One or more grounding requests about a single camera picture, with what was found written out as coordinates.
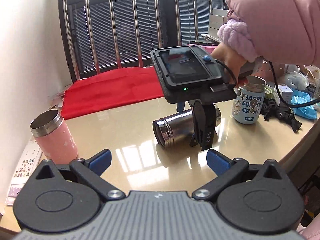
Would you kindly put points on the pink jacket sleeve forearm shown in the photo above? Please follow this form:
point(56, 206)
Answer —
point(281, 31)

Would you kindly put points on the person right hand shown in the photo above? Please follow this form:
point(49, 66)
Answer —
point(231, 59)

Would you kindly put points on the pink steel cup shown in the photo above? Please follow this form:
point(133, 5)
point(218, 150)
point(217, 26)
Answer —
point(53, 137)

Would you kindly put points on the green round tin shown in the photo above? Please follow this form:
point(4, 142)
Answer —
point(269, 92)

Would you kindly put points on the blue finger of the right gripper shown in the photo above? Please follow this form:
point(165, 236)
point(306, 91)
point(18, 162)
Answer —
point(204, 122)
point(180, 107)

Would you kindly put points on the sticker sheet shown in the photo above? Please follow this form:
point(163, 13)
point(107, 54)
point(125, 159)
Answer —
point(26, 165)

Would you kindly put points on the pink storage box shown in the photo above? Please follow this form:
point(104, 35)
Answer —
point(208, 49)

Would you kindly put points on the white small box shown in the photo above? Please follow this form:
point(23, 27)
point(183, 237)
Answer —
point(285, 92)

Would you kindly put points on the silver stainless steel cup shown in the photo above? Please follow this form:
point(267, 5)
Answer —
point(173, 129)

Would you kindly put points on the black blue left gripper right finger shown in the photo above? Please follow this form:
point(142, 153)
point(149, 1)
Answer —
point(254, 198)

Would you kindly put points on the window metal railing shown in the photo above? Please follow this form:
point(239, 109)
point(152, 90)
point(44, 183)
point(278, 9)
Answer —
point(102, 35)

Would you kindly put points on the red flag cloth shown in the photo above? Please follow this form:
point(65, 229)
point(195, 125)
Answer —
point(111, 89)

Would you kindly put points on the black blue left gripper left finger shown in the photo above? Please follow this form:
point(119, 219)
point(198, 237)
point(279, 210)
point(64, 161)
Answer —
point(63, 197)

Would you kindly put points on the white stacked boxes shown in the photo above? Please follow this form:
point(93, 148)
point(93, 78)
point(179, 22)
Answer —
point(216, 20)

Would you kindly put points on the light blue cartoon cup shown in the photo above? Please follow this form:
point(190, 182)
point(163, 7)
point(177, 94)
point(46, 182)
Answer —
point(249, 100)

